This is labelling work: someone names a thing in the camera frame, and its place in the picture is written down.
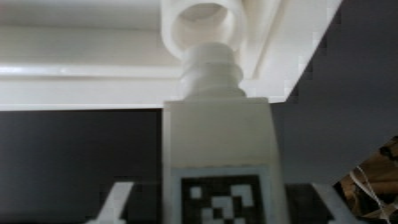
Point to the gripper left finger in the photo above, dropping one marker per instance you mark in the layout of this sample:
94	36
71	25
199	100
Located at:
110	212

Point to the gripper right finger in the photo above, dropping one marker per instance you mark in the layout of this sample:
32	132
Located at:
334	204

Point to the white table leg with tag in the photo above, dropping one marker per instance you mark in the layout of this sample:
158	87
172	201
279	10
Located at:
222	186

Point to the white square tabletop panel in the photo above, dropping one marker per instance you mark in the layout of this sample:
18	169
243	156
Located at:
90	50

